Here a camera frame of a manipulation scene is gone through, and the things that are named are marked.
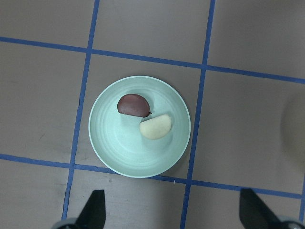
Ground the brown half-moon bun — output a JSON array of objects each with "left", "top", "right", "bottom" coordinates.
[{"left": 117, "top": 94, "right": 152, "bottom": 117}]

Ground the white half-moon bun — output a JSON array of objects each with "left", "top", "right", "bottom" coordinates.
[{"left": 139, "top": 114, "right": 172, "bottom": 140}]

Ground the light green round plate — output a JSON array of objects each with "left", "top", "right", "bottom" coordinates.
[{"left": 88, "top": 76, "right": 191, "bottom": 178}]

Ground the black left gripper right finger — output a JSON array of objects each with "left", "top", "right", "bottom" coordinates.
[{"left": 239, "top": 188, "right": 305, "bottom": 229}]

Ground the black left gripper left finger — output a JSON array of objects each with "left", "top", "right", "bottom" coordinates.
[{"left": 53, "top": 189, "right": 106, "bottom": 229}]

